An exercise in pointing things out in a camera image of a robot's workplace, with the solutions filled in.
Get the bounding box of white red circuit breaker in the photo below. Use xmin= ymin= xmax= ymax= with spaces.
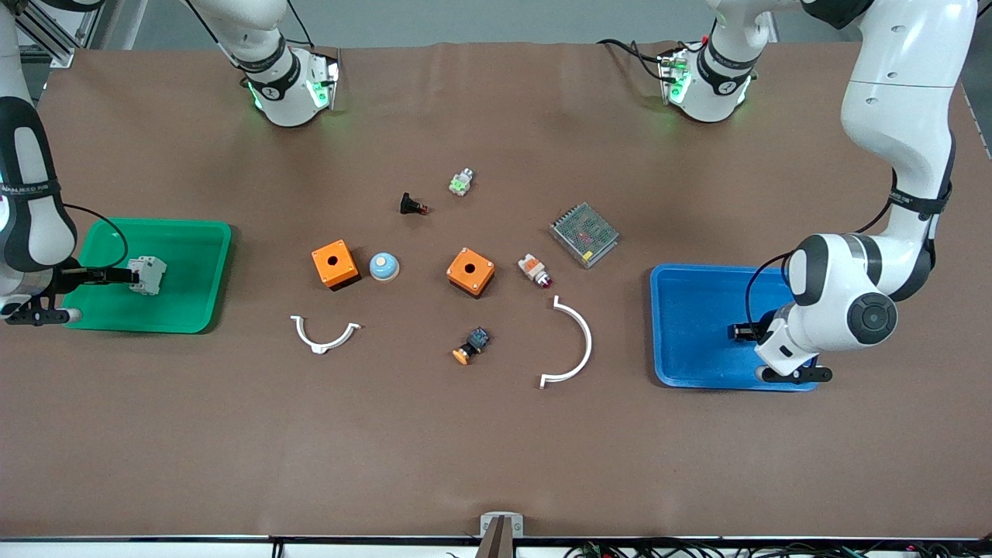
xmin=128 ymin=255 xmax=169 ymax=298

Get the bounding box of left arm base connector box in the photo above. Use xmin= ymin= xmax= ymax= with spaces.
xmin=657 ymin=50 xmax=692 ymax=106

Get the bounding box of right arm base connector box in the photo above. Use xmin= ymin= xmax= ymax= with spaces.
xmin=308 ymin=50 xmax=343 ymax=111

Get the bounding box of blue plastic tray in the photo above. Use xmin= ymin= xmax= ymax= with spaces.
xmin=649 ymin=263 xmax=819 ymax=392

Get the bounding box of green plastic tray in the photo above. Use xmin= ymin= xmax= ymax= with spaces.
xmin=62 ymin=219 xmax=233 ymax=335

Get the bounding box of metal mesh power supply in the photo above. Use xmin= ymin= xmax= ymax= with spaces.
xmin=548 ymin=201 xmax=621 ymax=270

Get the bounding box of orange white red indicator lamp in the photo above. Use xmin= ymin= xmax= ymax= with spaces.
xmin=517 ymin=252 xmax=555 ymax=291

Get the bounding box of orange button box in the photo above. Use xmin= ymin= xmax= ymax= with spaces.
xmin=311 ymin=239 xmax=362 ymax=292
xmin=446 ymin=246 xmax=497 ymax=299

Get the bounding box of orange blue push button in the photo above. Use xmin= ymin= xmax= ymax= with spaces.
xmin=451 ymin=325 xmax=492 ymax=367

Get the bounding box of brown table cover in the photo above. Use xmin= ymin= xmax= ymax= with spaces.
xmin=0 ymin=40 xmax=992 ymax=540

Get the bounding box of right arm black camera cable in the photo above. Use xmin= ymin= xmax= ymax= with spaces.
xmin=62 ymin=202 xmax=130 ymax=274

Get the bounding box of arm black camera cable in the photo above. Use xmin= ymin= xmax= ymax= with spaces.
xmin=745 ymin=251 xmax=801 ymax=328
xmin=62 ymin=202 xmax=130 ymax=274

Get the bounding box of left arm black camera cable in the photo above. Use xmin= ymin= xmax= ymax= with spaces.
xmin=745 ymin=251 xmax=801 ymax=328

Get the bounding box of large white curved bracket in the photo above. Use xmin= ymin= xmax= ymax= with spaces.
xmin=539 ymin=294 xmax=594 ymax=390

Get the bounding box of small white curved bracket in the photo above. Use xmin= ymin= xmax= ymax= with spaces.
xmin=290 ymin=314 xmax=363 ymax=356

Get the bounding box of aluminium frame profile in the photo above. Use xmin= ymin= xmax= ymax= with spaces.
xmin=14 ymin=0 xmax=107 ymax=68

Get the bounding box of left arm base black cable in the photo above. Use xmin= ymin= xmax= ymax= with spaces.
xmin=596 ymin=36 xmax=710 ymax=80

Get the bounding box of arm base black cable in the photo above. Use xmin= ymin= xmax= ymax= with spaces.
xmin=596 ymin=36 xmax=710 ymax=80
xmin=275 ymin=0 xmax=343 ymax=67

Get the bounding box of right arm base black cable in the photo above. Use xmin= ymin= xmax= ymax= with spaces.
xmin=275 ymin=0 xmax=343 ymax=67

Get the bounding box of grey metal edge bracket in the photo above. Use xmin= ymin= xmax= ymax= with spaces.
xmin=479 ymin=511 xmax=525 ymax=538

